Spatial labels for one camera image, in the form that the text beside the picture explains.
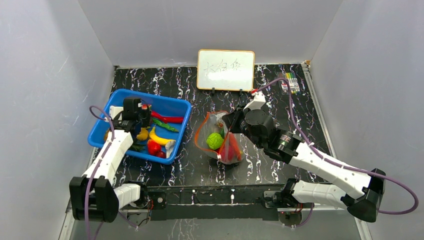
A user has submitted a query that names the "orange toy carrot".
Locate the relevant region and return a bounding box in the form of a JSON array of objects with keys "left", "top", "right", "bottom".
[{"left": 228, "top": 133, "right": 242, "bottom": 162}]

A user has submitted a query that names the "red toy apple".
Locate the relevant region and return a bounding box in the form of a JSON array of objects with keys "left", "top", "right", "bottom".
[{"left": 220, "top": 145, "right": 235, "bottom": 164}]

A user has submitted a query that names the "green toy cabbage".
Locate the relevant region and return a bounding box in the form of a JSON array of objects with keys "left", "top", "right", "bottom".
[{"left": 206, "top": 132, "right": 224, "bottom": 150}]

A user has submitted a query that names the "clear orange zip bag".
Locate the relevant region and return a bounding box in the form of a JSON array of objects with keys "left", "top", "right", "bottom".
[{"left": 194, "top": 111, "right": 245, "bottom": 165}]

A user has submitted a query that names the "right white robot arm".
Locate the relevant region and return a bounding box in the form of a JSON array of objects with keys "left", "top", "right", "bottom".
[{"left": 222, "top": 108, "right": 385, "bottom": 223}]

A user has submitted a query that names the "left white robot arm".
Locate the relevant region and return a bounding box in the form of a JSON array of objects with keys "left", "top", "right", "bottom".
[{"left": 69, "top": 97, "right": 151, "bottom": 223}]

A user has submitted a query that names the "yellow toy lemon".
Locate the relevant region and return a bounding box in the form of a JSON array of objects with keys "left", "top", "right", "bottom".
[{"left": 136, "top": 127, "right": 149, "bottom": 142}]

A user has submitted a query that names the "green toy chili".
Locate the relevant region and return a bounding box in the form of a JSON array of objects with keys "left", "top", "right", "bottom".
[{"left": 152, "top": 118, "right": 179, "bottom": 133}]

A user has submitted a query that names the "yellow toy banana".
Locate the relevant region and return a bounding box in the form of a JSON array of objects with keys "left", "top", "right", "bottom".
[{"left": 148, "top": 126, "right": 176, "bottom": 146}]

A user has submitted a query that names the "red toy pepper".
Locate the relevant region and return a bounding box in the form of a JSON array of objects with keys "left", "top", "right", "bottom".
[{"left": 146, "top": 139, "right": 162, "bottom": 156}]

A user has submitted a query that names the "blue plastic bin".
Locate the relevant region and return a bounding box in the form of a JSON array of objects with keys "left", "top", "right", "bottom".
[{"left": 103, "top": 88, "right": 192, "bottom": 165}]

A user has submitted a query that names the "white toy radish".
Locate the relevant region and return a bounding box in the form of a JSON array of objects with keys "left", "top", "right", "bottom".
[{"left": 165, "top": 140, "right": 176, "bottom": 158}]

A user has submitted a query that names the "dark red toy cherry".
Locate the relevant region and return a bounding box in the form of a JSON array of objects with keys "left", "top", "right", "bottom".
[{"left": 155, "top": 151, "right": 167, "bottom": 159}]

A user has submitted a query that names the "marker pen pack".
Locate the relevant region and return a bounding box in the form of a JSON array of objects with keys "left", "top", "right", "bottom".
[{"left": 277, "top": 72, "right": 301, "bottom": 95}]

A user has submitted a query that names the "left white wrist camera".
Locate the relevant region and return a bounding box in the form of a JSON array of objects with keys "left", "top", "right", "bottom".
[{"left": 109, "top": 105, "right": 124, "bottom": 120}]

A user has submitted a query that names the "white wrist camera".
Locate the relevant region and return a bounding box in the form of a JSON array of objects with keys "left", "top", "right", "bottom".
[
  {"left": 244, "top": 91, "right": 266, "bottom": 111},
  {"left": 109, "top": 105, "right": 124, "bottom": 120}
]

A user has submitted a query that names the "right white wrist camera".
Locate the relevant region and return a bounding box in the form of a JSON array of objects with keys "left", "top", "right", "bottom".
[{"left": 244, "top": 91, "right": 266, "bottom": 111}]

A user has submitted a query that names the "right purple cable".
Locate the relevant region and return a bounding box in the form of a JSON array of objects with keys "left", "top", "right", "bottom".
[{"left": 251, "top": 78, "right": 420, "bottom": 216}]

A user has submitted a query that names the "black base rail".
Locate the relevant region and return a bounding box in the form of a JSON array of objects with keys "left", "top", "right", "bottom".
[{"left": 66, "top": 185, "right": 342, "bottom": 222}]

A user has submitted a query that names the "small whiteboard yellow frame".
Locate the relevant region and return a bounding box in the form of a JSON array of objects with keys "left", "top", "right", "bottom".
[{"left": 196, "top": 49, "right": 255, "bottom": 92}]

